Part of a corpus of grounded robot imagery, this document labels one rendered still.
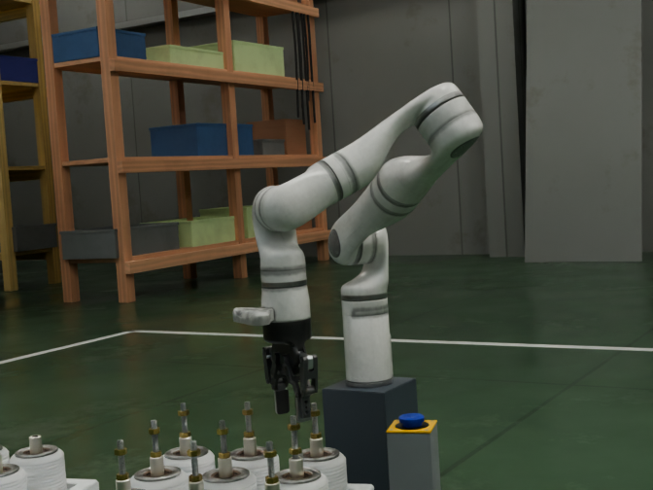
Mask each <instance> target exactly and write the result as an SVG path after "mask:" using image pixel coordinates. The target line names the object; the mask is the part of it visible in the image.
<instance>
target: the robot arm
mask: <svg viewBox="0 0 653 490"><path fill-rule="evenodd" d="M413 125H414V126H415V127H416V128H417V129H418V131H419V132H420V133H421V135H422V136H423V138H424V139H425V140H426V142H427V143H428V145H429V146H430V149H431V154H430V155H428V156H403V157H395V158H392V159H390V160H388V161H387V162H386V163H385V164H384V165H383V163H384V161H385V159H386V157H387V155H388V153H389V151H390V149H391V147H392V145H393V144H394V142H395V140H396V139H397V138H398V136H399V135H400V134H401V133H402V132H404V131H405V130H406V129H408V128H409V127H411V126H413ZM482 131H483V123H482V122H481V120H480V118H479V116H478V115H477V113H476V112H475V111H474V109H473V108H472V107H471V105H470V104H469V103H468V101H467V100H466V98H465V97H464V95H463V94H462V93H461V91H460V90H459V89H458V88H457V87H456V85H454V84H453V83H443V84H440V85H437V86H435V87H431V88H429V89H428V90H427V91H425V92H423V93H422V94H420V95H419V96H417V97H416V98H414V99H413V100H412V101H410V102H409V103H407V104H406V105H404V106H403V107H402V108H400V109H399V110H397V111H396V112H394V113H393V114H392V115H390V116H389V117H387V118H386V119H385V120H383V121H382V122H380V123H379V124H377V125H376V126H375V127H373V128H372V129H371V130H369V131H368V132H367V133H365V134H364V135H363V136H362V137H361V138H359V139H358V140H356V141H355V142H353V143H351V144H350V145H348V146H346V147H345V148H343V149H341V150H339V151H337V152H335V153H333V154H331V155H330V156H328V157H325V158H323V159H321V160H320V161H318V162H316V163H314V164H313V165H311V166H310V167H309V168H308V169H307V170H306V172H305V173H303V174H301V175H299V176H297V177H295V178H293V179H291V180H290V181H288V182H286V183H284V184H282V185H280V186H269V187H266V188H264V189H262V190H261V191H259V192H258V194H257V195H256V197H255V199H254V202H253V208H252V217H253V226H254V231H255V236H256V241H257V245H258V251H259V256H260V277H261V286H262V288H261V307H236V308H234V310H233V311H232V314H233V322H236V323H241V324H246V325H250V326H262V329H263V339H264V341H265V342H268V343H272V346H266V347H262V357H263V364H264V373H265V381H266V383H267V384H271V388H272V390H274V399H275V412H276V413H277V414H284V413H288V412H289V411H290V402H289V389H286V388H287V387H288V385H289V383H290V384H292V387H293V391H294V394H295V396H296V398H295V411H296V420H297V421H298V422H306V421H309V420H310V419H311V407H310V396H311V395H312V394H315V393H318V357H317V355H316V354H315V355H308V354H307V352H306V349H305V344H304V343H305V341H306V340H308V339H310V338H311V337H312V326H311V311H310V298H309V294H308V289H307V278H306V263H305V257H304V253H303V251H302V250H301V249H300V248H299V246H298V243H297V237H296V228H299V227H301V226H302V225H304V224H306V223H307V222H309V221H310V220H312V219H313V218H315V217H316V216H317V215H319V214H320V213H321V212H323V211H324V210H325V209H326V208H328V207H329V205H332V204H334V203H336V202H338V201H340V200H342V199H344V198H346V197H347V196H349V195H351V194H353V193H355V192H357V191H359V190H361V189H362V188H364V187H365V186H366V185H368V184H369V183H370V182H371V183H370V184H369V186H368V187H367V188H366V190H365V191H364V192H363V193H362V195H361V196H360V197H359V199H358V200H357V201H356V202H355V203H354V204H353V206H352V207H351V208H350V209H349V210H347V211H346V212H345V213H344V214H343V215H342V216H341V217H340V218H339V219H338V220H337V221H336V222H335V223H334V225H333V227H332V228H331V231H330V233H329V237H328V251H329V254H330V255H331V257H332V258H333V260H334V261H335V262H337V263H339V264H343V265H355V264H363V267H362V271H361V273H360V274H359V275H358V276H357V277H355V278H354V279H353V280H351V281H349V282H347V283H345V284H344V285H343V286H342V287H341V304H342V319H343V334H344V351H345V368H346V383H347V386H349V387H353V388H377V387H383V386H387V385H390V384H392V383H393V379H394V374H393V357H392V341H391V334H390V325H389V309H388V284H389V241H388V234H387V230H386V227H388V226H390V225H392V224H394V223H396V222H398V221H400V220H402V219H403V218H405V217H406V216H407V215H409V214H410V213H411V212H412V211H413V210H414V209H415V207H416V206H417V205H418V204H419V203H420V202H421V200H422V199H423V198H424V196H425V195H426V194H427V193H428V191H429V190H430V188H431V187H432V186H433V185H434V184H435V182H436V181H437V180H438V179H439V178H440V177H441V175H442V174H443V173H444V172H445V171H446V170H447V169H448V168H449V167H451V166H452V165H453V164H454V163H455V162H456V161H457V160H458V159H459V158H460V157H461V156H462V155H463V154H464V153H465V152H466V151H467V150H469V148H470V147H471V146H472V145H473V144H474V143H475V142H476V141H477V139H478V138H479V137H480V135H481V133H482ZM382 165H383V166H382ZM381 166H382V167H381ZM380 168H381V169H380ZM271 360H272V361H271ZM270 369H271V371H270ZM271 375H272V376H271ZM297 375H299V376H297ZM309 379H311V385H310V381H309ZM298 382H300V389H299V385H298Z"/></svg>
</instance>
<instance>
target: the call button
mask: <svg viewBox="0 0 653 490"><path fill-rule="evenodd" d="M398 418H399V423H401V425H402V427H406V428H415V427H420V426H422V422H424V421H425V416H424V415H423V414H420V413H406V414H402V415H400V416H399V417H398Z"/></svg>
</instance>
